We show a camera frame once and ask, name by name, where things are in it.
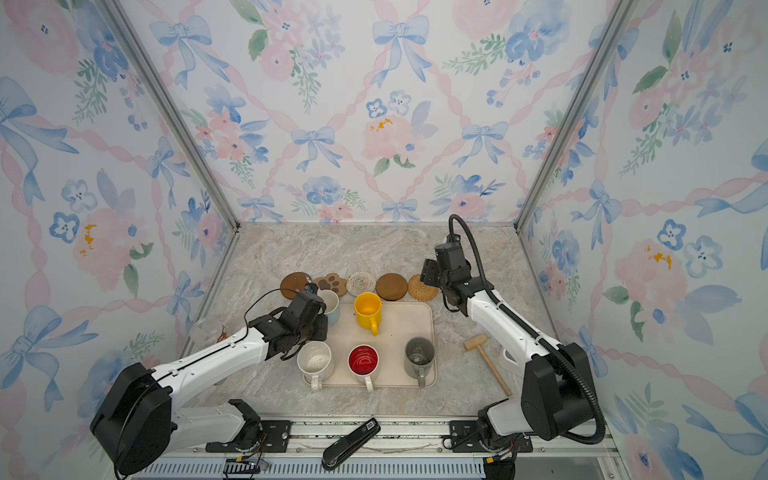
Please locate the light blue mug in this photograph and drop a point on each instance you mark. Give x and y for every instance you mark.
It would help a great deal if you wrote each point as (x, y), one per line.
(332, 303)

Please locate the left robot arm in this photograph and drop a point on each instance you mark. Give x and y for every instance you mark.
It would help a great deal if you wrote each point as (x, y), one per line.
(146, 413)

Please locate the beige serving tray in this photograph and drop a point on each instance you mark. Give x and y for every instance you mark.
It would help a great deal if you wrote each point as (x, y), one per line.
(402, 321)

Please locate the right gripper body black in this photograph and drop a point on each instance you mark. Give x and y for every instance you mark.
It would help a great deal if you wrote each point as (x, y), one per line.
(433, 277)

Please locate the cork paw print coaster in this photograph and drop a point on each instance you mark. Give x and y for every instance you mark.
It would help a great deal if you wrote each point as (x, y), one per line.
(332, 282)

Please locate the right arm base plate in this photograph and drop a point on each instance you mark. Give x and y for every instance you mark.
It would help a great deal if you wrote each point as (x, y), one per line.
(465, 437)

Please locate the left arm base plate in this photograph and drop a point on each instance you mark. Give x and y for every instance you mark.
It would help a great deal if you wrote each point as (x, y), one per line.
(270, 435)

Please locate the wicker rattan coaster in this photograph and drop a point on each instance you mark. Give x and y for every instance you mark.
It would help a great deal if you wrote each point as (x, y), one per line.
(420, 291)

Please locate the wooden mallet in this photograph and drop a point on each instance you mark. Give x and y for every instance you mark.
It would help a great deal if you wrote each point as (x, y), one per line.
(477, 343)

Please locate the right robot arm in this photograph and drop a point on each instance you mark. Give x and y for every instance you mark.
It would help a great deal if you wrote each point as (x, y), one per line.
(558, 397)

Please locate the clear plastic snack cup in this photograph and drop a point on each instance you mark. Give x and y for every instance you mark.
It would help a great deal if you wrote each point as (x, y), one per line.
(208, 331)

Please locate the red interior white mug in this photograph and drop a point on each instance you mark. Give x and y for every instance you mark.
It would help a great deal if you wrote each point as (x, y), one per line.
(363, 364)

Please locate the grey mug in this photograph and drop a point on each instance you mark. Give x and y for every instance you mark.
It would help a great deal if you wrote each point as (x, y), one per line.
(419, 358)

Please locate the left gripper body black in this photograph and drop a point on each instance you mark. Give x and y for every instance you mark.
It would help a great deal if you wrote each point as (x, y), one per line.
(318, 331)

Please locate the scratched dark wooden coaster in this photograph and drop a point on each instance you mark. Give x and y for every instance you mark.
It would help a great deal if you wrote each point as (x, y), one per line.
(294, 283)

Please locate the yellow mug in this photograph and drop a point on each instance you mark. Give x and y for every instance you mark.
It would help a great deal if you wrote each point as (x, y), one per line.
(368, 311)

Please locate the multicolour woven rope coaster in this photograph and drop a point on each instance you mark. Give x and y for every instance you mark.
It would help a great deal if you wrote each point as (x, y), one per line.
(361, 282)

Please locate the plain round wooden coaster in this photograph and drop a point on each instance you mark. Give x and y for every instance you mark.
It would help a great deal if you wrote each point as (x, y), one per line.
(391, 287)

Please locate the black handheld device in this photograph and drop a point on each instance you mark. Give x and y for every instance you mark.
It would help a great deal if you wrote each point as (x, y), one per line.
(343, 448)

